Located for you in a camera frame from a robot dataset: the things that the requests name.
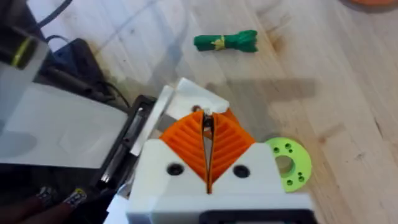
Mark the orange bucket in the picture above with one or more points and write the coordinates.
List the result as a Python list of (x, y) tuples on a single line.
[(373, 1)]

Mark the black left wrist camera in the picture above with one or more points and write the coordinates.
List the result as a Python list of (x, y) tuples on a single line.
[(81, 71)]

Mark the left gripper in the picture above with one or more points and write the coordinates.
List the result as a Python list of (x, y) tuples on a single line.
[(130, 137)]

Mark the green toy vegetable bundle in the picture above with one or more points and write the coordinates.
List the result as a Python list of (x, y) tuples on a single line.
[(227, 41)]

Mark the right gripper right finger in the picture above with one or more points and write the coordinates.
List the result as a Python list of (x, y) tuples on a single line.
[(248, 174)]

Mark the black upright wrist plate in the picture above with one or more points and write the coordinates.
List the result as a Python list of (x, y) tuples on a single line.
[(62, 127)]

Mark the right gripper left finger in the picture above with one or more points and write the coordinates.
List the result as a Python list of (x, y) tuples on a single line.
[(164, 168)]

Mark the green disc with holes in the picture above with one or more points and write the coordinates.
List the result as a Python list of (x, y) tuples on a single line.
[(298, 161)]

